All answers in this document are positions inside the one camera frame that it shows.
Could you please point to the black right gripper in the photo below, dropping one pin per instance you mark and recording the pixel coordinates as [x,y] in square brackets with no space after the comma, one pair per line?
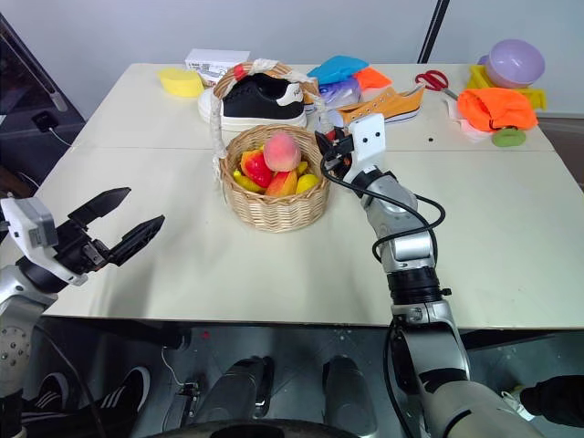
[341,148]

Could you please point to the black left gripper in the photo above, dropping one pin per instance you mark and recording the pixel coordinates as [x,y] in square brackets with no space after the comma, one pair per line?
[75,248]

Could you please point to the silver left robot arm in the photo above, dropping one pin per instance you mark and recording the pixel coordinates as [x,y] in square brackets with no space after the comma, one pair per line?
[18,337]

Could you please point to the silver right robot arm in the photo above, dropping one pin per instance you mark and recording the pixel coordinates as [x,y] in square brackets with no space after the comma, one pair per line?
[406,248]

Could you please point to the yellow lemon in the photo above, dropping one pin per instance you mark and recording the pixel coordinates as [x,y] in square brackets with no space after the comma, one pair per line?
[307,183]

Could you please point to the pink peach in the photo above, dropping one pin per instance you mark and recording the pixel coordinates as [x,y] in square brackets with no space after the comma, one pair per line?
[283,151]

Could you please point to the purple plastic bag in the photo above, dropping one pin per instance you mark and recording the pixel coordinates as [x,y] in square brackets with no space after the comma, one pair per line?
[340,91]

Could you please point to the orange canvas sneaker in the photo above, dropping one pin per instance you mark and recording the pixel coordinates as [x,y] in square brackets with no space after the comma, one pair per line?
[388,106]

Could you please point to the blue cloth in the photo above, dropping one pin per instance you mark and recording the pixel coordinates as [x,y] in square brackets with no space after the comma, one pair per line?
[337,67]

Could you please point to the yellow banana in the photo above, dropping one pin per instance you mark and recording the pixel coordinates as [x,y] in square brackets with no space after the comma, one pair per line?
[246,182]

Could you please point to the small orange cloth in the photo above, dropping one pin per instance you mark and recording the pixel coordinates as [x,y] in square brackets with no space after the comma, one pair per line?
[374,78]

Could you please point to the black sneaker white sole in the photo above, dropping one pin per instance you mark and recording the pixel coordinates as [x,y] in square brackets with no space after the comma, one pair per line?
[255,102]

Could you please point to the black table crossbar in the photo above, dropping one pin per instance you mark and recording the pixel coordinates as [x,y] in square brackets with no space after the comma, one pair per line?
[114,335]

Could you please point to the black charger block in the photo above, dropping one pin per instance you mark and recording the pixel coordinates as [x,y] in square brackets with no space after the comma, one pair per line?
[44,121]

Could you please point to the white pink tissue paper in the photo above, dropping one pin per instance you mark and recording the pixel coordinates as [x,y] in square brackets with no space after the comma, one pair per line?
[470,127]

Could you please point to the white cardboard box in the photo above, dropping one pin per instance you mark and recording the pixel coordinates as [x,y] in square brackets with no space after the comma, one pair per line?
[214,59]

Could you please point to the yellow sponge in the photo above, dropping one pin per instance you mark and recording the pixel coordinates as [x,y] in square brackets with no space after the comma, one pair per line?
[180,83]

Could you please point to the black tripod pole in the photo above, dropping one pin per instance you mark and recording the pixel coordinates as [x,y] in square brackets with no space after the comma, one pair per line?
[431,32]

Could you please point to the black striped shoe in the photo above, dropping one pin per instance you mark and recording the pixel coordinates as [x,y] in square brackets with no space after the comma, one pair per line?
[52,392]
[123,390]

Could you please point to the small black floor device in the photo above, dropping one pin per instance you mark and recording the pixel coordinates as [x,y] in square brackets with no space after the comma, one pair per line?
[189,394]

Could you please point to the dark rounded robot leg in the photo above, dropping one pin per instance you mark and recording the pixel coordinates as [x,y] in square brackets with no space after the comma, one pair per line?
[349,392]
[237,388]

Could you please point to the purple plastic bowl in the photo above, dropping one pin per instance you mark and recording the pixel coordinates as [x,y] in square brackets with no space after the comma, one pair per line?
[515,61]

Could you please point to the black gloved shape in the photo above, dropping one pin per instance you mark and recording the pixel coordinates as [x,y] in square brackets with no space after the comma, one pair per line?
[554,397]

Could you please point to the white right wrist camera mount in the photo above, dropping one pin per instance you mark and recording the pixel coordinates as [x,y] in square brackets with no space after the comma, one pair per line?
[368,139]

